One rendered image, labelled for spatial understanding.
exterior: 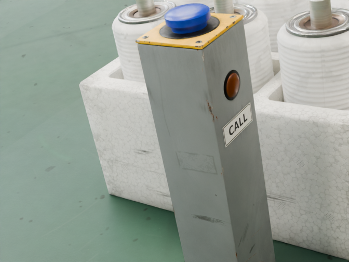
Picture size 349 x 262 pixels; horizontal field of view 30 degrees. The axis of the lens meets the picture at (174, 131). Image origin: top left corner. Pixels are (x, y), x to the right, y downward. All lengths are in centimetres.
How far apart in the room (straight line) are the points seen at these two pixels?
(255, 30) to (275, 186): 18
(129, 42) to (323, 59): 25
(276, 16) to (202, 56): 31
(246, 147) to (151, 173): 26
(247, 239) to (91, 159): 45
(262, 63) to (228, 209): 21
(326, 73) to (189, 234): 22
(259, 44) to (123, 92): 18
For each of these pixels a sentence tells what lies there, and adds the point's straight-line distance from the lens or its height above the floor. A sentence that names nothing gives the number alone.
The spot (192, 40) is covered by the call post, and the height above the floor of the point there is 31.
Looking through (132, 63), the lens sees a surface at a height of 20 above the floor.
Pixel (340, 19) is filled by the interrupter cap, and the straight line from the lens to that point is 72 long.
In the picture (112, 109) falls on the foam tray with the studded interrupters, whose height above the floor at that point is 15.
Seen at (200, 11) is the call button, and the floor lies 33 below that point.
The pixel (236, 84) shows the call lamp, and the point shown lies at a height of 26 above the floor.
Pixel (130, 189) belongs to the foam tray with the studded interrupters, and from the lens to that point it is 91.
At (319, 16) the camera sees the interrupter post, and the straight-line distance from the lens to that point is 70.
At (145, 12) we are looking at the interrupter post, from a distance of 83.
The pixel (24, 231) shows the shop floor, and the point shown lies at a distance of 93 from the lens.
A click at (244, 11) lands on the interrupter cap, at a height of 25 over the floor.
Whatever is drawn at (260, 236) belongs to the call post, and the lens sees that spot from 68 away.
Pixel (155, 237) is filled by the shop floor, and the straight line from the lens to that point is 84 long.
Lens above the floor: 51
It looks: 29 degrees down
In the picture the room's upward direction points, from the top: 12 degrees counter-clockwise
